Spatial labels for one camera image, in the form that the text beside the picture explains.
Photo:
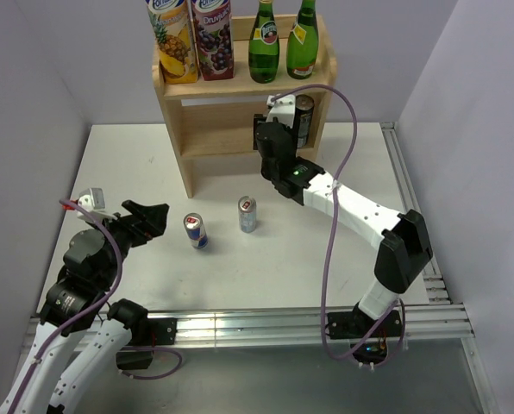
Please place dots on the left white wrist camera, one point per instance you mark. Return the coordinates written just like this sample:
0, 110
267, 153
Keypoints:
92, 200

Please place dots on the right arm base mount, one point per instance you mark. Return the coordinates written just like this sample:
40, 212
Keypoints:
386, 340

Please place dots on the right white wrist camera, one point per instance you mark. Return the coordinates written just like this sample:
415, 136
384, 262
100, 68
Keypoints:
281, 109

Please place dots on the grape juice carton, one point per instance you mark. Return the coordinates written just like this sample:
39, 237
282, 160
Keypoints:
212, 29

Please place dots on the silver slim can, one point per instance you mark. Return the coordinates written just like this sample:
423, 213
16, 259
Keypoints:
247, 213

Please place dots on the wooden two-tier shelf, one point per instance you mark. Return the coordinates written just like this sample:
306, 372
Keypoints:
215, 118

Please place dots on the tall green glass bottle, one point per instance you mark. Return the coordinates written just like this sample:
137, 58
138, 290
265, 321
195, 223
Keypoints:
303, 42

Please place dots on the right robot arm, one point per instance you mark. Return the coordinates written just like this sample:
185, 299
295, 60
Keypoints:
401, 239

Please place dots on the blue silver energy drink can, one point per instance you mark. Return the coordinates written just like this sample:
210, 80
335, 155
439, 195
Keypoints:
195, 230

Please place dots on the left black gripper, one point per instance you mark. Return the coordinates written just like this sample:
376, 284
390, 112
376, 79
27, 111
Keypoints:
153, 221

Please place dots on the black gold can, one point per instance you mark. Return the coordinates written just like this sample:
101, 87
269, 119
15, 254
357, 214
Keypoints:
303, 118

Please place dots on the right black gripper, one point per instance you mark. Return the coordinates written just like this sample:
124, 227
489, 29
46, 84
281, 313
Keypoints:
257, 119

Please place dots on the aluminium front rail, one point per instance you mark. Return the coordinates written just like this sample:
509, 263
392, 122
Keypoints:
294, 327

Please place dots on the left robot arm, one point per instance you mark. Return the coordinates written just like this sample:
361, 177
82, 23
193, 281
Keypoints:
53, 378

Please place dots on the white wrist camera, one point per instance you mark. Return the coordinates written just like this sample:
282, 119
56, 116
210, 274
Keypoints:
92, 200
281, 109

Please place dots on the small round green bottle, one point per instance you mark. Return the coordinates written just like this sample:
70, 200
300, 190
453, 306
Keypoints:
263, 46

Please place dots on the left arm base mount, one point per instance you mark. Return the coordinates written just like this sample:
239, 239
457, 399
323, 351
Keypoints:
158, 332

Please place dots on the pineapple juice carton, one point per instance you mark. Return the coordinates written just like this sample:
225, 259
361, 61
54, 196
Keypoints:
171, 23

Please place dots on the aluminium side rail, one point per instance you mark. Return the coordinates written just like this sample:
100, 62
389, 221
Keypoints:
432, 275

